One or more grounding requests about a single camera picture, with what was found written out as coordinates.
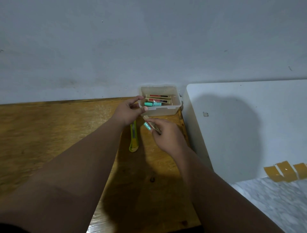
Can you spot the person's left hand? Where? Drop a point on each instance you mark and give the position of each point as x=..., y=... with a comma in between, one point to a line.
x=124, y=112

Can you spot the person's right hand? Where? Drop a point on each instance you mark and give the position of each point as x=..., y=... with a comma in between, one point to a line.
x=171, y=138

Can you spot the person's left thumb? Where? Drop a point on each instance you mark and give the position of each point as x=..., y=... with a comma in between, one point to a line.
x=140, y=109

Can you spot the person's right thumb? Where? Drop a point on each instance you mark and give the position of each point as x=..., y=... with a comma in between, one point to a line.
x=157, y=120

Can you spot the teal battery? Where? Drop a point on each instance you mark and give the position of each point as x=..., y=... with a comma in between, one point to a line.
x=157, y=104
x=147, y=126
x=148, y=104

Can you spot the clear plastic storage box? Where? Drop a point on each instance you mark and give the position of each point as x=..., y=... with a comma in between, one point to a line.
x=168, y=109

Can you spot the person's right forearm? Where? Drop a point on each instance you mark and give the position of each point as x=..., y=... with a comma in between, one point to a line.
x=215, y=196

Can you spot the person's left forearm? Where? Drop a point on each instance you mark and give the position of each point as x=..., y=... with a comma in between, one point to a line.
x=72, y=172

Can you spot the gold battery blister card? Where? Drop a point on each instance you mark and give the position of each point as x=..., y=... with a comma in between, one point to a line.
x=159, y=100
x=159, y=96

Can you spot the yellow utility knife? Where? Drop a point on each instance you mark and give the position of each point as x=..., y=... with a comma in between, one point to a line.
x=133, y=141

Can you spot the brown tape strip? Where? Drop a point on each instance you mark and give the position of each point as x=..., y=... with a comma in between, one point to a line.
x=287, y=171
x=301, y=171
x=273, y=174

